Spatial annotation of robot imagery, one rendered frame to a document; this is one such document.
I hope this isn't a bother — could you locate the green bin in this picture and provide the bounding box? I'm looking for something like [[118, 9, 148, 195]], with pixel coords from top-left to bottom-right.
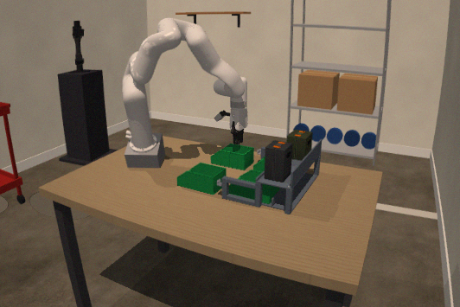
[[229, 169, 279, 204], [178, 163, 226, 195], [212, 144, 254, 170], [254, 157, 265, 172]]

